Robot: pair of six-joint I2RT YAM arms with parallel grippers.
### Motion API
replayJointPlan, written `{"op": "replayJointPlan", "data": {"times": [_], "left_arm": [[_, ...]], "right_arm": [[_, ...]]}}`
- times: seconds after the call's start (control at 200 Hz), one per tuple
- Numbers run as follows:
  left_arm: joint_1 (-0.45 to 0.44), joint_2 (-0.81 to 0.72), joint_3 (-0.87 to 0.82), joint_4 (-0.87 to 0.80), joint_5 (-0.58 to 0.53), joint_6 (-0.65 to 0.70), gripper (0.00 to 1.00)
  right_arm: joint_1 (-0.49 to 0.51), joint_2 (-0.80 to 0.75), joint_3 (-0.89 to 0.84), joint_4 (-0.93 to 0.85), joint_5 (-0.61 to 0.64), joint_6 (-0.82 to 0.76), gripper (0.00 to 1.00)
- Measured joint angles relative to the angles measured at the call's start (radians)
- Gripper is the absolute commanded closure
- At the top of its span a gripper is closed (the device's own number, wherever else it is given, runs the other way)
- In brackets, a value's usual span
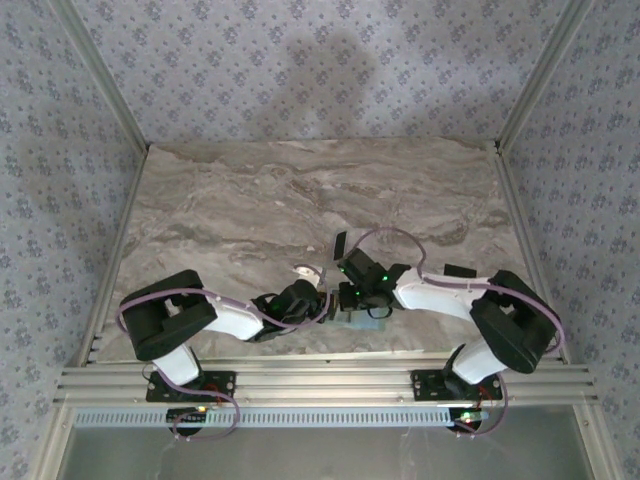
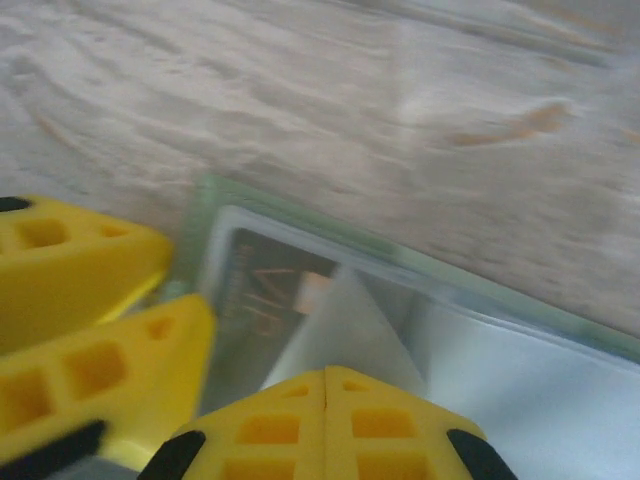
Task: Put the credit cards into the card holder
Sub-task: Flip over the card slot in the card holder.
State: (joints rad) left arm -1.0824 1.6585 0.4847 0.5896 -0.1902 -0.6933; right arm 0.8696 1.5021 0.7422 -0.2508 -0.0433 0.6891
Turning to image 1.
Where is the green clear-sleeve card holder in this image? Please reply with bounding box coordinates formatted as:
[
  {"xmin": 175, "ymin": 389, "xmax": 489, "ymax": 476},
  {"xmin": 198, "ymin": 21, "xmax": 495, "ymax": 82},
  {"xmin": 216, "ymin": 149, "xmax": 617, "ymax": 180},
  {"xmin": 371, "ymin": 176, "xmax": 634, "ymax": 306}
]
[{"xmin": 330, "ymin": 308, "xmax": 389, "ymax": 334}]

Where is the black controller board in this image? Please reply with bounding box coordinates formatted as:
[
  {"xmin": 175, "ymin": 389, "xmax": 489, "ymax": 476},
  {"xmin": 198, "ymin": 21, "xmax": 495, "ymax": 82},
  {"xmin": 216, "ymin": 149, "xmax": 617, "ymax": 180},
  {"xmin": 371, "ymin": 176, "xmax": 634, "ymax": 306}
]
[
  {"xmin": 166, "ymin": 406, "xmax": 210, "ymax": 436},
  {"xmin": 449, "ymin": 407, "xmax": 490, "ymax": 434}
]

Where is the wide aluminium base rail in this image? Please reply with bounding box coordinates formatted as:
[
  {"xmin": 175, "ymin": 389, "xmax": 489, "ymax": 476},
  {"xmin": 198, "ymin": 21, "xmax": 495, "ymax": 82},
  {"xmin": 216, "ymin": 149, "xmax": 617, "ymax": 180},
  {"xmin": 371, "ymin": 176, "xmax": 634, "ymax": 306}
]
[{"xmin": 53, "ymin": 352, "xmax": 600, "ymax": 404}]

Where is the grey slotted cable duct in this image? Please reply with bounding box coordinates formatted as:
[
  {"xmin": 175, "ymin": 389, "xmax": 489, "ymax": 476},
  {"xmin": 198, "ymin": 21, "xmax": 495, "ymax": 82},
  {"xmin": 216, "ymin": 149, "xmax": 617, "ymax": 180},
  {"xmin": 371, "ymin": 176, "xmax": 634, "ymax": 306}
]
[{"xmin": 73, "ymin": 405, "xmax": 469, "ymax": 430}]

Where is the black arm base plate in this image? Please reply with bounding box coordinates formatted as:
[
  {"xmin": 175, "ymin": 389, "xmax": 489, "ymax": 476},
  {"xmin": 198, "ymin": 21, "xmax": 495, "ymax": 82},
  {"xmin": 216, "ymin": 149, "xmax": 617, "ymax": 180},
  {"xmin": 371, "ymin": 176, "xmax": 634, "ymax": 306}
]
[
  {"xmin": 409, "ymin": 369, "xmax": 503, "ymax": 403},
  {"xmin": 145, "ymin": 370, "xmax": 238, "ymax": 403}
]

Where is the aluminium table side rail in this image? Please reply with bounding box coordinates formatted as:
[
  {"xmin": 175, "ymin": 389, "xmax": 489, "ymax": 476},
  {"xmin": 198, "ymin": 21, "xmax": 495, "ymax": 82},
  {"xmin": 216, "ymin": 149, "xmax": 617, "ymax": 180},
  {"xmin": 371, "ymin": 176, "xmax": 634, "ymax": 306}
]
[
  {"xmin": 74, "ymin": 142, "xmax": 152, "ymax": 369},
  {"xmin": 492, "ymin": 139, "xmax": 571, "ymax": 366}
]

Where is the slanted aluminium frame post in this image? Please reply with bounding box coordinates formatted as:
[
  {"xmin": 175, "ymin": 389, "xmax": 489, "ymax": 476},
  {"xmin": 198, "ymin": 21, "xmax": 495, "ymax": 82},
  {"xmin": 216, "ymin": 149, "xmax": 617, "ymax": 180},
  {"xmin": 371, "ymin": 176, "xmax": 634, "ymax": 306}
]
[
  {"xmin": 492, "ymin": 0, "xmax": 599, "ymax": 156},
  {"xmin": 49, "ymin": 0, "xmax": 154, "ymax": 156}
]

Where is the aluminium frame leg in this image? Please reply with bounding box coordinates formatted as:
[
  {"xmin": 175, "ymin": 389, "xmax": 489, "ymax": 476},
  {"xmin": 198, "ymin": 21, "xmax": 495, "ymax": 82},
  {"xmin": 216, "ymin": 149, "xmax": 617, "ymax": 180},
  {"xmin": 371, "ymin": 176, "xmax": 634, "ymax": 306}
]
[
  {"xmin": 574, "ymin": 403, "xmax": 614, "ymax": 480},
  {"xmin": 37, "ymin": 403, "xmax": 76, "ymax": 480}
]

